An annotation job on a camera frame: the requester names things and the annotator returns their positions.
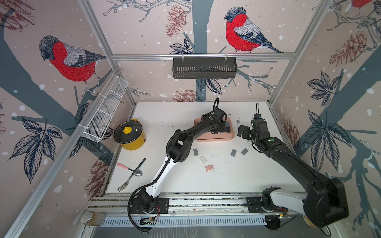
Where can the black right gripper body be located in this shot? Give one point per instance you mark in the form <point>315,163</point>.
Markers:
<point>248,133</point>

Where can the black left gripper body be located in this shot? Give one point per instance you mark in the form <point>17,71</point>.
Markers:
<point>221,128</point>

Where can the pink plastic storage tray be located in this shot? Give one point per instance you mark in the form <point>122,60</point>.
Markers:
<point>221,136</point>

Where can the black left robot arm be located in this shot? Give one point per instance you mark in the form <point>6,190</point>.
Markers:
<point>177,150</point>

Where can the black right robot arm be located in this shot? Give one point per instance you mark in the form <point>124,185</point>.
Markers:
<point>325,201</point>

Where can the grey-blue eraser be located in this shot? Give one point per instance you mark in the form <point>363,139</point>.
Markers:
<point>195,152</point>

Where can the white eraser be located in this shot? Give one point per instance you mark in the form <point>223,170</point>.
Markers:
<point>203,159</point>

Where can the pink eraser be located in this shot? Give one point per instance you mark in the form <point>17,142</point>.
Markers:
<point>209,167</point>

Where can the yellow electric cooking pot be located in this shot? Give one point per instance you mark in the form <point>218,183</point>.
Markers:
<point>130,135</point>

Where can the glass jar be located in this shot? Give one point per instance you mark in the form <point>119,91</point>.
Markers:
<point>91,218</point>

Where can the black hanging wire basket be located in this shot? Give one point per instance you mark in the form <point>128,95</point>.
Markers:
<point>204,68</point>

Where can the white wire mesh shelf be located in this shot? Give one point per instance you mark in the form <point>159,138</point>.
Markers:
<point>96,129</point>

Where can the green handled fork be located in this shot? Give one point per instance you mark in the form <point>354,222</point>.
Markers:
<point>126,183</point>

